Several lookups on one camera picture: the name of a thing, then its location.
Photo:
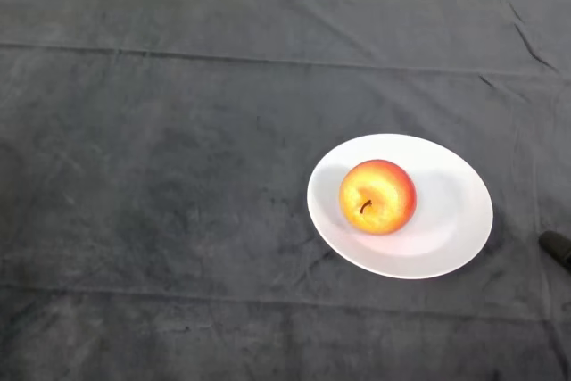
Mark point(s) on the white round plate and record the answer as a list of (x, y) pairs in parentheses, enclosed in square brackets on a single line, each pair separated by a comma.
[(450, 220)]

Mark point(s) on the dark grey cloth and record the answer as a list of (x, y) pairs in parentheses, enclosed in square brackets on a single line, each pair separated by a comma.
[(178, 86)]

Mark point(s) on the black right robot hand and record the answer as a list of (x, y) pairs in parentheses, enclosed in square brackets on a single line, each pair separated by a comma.
[(558, 245)]

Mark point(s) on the red yellow apple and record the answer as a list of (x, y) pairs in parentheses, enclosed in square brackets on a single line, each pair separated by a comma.
[(379, 198)]

